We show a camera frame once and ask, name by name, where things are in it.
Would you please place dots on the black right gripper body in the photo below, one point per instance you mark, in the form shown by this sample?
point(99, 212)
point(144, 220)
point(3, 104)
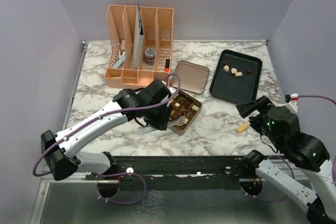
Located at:
point(260, 122)

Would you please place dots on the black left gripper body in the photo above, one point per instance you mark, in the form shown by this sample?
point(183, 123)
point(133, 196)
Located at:
point(158, 115)

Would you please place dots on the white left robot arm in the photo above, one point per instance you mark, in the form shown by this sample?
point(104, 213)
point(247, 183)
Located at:
point(63, 150)

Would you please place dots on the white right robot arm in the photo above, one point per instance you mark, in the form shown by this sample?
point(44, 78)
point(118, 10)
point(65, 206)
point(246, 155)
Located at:
point(280, 124)

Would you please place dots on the gold chocolate tin box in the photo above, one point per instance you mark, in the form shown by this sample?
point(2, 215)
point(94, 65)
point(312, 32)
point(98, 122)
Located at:
point(185, 111)

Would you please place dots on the cream square chocolate piece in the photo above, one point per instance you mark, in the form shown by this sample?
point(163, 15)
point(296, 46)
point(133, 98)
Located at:
point(238, 74)

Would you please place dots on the cream heart chocolate piece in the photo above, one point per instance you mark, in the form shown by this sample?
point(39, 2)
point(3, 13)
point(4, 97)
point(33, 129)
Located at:
point(226, 68)

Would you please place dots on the tan stick on table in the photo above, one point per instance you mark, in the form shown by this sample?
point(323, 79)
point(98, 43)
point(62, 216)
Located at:
point(243, 127)

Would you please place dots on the black plastic tray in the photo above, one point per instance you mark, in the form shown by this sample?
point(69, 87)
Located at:
point(237, 90)

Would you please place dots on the rose gold tin lid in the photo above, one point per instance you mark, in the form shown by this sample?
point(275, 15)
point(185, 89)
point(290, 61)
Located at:
point(193, 77)

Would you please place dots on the black orange marker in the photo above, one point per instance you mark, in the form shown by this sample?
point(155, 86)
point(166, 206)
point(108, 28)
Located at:
point(167, 65)

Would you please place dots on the peach plastic desk organizer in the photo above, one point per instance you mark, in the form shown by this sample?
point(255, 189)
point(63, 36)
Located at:
point(158, 26)

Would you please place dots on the small round patterned jar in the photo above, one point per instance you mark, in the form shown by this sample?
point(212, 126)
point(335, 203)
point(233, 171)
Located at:
point(150, 54)

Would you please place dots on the pink stapler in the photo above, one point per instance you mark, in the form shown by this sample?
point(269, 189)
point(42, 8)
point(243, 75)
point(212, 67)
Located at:
point(122, 49)

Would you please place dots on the white upright booklet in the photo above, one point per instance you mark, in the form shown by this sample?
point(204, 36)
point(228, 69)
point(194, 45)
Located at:
point(138, 38)

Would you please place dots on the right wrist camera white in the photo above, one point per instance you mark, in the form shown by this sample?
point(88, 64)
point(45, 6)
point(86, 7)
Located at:
point(291, 102)

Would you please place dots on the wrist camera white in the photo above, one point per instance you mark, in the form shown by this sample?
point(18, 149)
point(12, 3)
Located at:
point(171, 88)
point(291, 102)

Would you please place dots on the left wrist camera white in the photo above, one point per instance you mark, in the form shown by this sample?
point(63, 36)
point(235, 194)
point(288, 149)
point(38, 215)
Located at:
point(171, 88)

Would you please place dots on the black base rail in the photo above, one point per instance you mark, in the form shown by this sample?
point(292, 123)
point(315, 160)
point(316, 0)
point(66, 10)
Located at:
point(189, 172)

